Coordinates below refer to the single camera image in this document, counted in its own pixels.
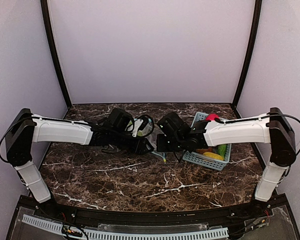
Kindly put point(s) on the green bumpy cucumber toy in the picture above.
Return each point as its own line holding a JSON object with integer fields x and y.
{"x": 222, "y": 149}

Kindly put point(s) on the clear zip bag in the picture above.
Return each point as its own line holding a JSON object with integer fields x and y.
{"x": 142, "y": 127}
{"x": 161, "y": 155}

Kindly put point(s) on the right black frame post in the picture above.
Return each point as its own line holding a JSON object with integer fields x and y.
{"x": 249, "y": 52}

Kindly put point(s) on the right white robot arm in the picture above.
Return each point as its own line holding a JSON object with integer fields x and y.
{"x": 270, "y": 128}

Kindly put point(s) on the left black frame post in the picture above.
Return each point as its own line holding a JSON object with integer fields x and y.
{"x": 53, "y": 52}

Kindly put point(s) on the pink red apple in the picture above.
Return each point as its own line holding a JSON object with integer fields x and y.
{"x": 212, "y": 117}

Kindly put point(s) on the black frame post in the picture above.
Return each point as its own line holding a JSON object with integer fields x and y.
{"x": 53, "y": 52}
{"x": 249, "y": 52}

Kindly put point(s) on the light blue plastic basket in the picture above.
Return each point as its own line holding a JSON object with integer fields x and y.
{"x": 204, "y": 160}

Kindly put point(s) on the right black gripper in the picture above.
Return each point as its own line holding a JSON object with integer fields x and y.
{"x": 162, "y": 144}

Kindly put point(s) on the orange brown potato toy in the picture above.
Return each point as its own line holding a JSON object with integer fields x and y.
{"x": 202, "y": 151}

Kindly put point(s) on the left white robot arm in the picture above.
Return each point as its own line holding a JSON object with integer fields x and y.
{"x": 118, "y": 129}

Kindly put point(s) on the yellow lemon toy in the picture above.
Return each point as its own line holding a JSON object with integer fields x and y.
{"x": 213, "y": 156}

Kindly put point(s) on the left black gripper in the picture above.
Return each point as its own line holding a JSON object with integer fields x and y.
{"x": 142, "y": 145}

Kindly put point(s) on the white slotted cable duct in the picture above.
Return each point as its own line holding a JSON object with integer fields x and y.
{"x": 126, "y": 232}

